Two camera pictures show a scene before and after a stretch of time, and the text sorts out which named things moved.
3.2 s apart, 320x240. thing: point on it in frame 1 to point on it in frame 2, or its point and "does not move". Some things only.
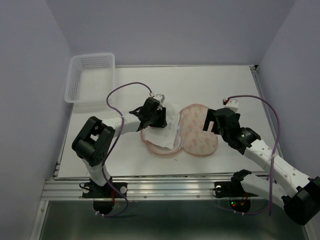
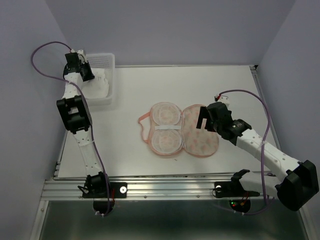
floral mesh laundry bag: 191,138 does not move
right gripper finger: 211,117 to 203,114
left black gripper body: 158,113 to 78,65
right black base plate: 230,189 does not move
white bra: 165,136 to 97,87
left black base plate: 90,190 does not move
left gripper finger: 154,122 to 85,64
